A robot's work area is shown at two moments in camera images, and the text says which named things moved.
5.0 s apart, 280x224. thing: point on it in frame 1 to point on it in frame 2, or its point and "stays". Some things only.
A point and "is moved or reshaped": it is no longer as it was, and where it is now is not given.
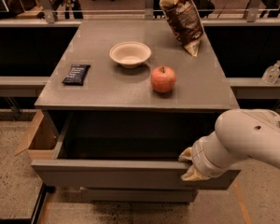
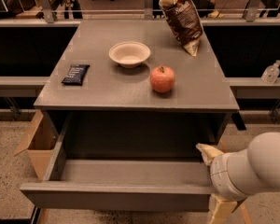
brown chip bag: [184, 17] stays
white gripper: [198, 161] to [218, 175]
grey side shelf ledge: [18, 86] stays
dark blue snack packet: [76, 75] stays
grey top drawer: [128, 150] is moved or reshaped
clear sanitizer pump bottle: [272, 75] stays
